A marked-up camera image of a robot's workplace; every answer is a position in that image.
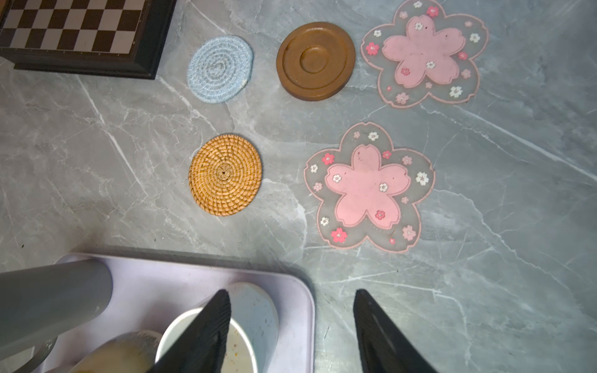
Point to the white ceramic mug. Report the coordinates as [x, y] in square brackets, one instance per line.
[253, 331]

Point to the lavender plastic tray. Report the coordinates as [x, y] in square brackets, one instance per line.
[150, 294]

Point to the folded chessboard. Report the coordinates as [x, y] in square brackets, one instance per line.
[117, 38]

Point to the brown wooden round coaster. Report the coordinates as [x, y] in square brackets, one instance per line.
[315, 61]

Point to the yellow ceramic mug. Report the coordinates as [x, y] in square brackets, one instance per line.
[130, 352]

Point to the tan rattan round coaster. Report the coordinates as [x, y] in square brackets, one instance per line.
[225, 175]

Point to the pink flower coaster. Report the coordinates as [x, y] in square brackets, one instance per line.
[369, 190]
[426, 53]

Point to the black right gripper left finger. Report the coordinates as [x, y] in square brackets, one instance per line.
[196, 340]

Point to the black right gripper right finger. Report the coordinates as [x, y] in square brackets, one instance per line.
[382, 346]

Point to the light blue woven coaster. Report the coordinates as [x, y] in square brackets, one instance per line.
[220, 69]

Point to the grey metal cup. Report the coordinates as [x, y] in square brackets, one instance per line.
[41, 303]

